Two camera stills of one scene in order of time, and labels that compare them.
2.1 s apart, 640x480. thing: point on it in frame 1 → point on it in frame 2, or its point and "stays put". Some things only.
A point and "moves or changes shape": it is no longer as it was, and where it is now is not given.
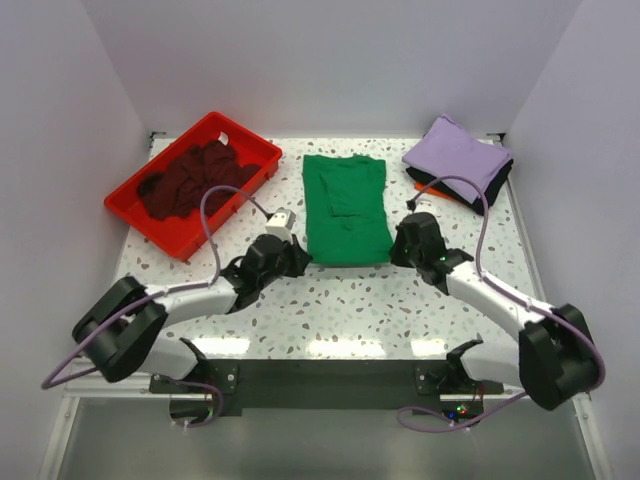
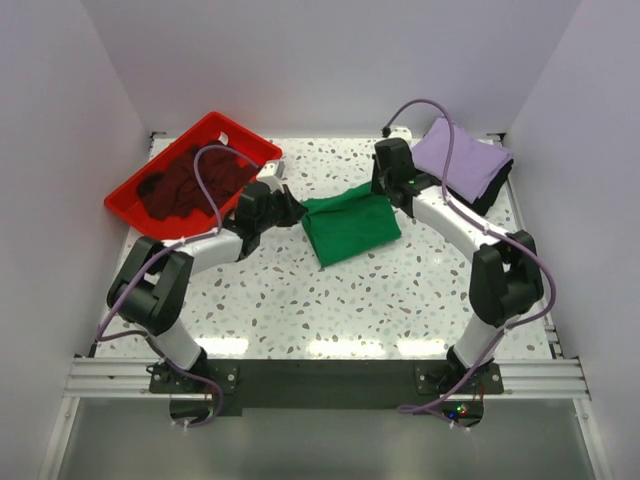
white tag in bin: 223,138 stays put
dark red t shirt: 180,189 stays put
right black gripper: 395,255 → 375,186
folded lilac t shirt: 449,148 stays put
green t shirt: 347,211 moves or changes shape
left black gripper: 299,258 → 293,209
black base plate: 324,384 stays put
